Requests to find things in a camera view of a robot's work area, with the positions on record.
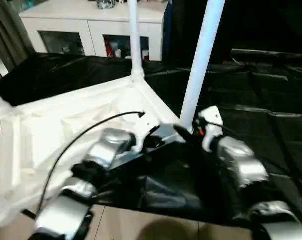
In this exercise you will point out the white plastic table top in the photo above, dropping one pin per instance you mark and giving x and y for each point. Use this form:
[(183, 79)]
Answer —
[(41, 125)]

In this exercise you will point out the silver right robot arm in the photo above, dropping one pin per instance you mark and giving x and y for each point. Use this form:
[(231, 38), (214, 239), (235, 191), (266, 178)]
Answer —
[(240, 160)]

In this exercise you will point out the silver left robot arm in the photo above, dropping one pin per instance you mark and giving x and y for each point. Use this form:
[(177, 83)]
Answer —
[(110, 145)]

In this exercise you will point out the black mat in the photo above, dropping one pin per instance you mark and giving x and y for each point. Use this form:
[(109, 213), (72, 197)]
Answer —
[(253, 100)]

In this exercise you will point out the red bottle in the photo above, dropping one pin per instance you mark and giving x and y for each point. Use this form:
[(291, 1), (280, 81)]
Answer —
[(108, 48)]

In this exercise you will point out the dark metal bar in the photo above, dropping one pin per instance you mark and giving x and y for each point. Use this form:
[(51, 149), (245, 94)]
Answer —
[(270, 53)]

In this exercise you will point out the dark ornament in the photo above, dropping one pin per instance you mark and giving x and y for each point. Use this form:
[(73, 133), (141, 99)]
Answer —
[(105, 3)]

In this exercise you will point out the white sideboard cabinet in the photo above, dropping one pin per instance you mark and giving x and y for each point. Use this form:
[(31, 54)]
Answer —
[(66, 20)]

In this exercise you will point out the grey brown curtain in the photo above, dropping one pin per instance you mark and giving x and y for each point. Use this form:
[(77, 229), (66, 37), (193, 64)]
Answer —
[(8, 32)]

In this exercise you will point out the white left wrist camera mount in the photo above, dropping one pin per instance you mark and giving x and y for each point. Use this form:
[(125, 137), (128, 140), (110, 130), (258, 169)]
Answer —
[(145, 125)]

